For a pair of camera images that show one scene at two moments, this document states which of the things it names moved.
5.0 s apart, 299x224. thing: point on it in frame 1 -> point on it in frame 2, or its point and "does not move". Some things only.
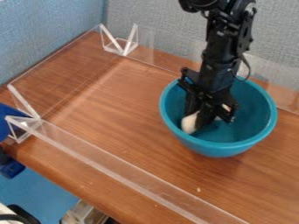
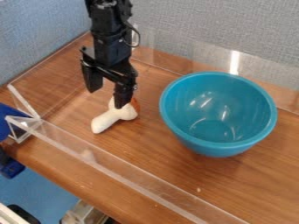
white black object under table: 13,214 does not move
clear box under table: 84,213 does not move
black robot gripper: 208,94 -> 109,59
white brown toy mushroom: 188,122 -> 108,119
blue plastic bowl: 224,138 does not move
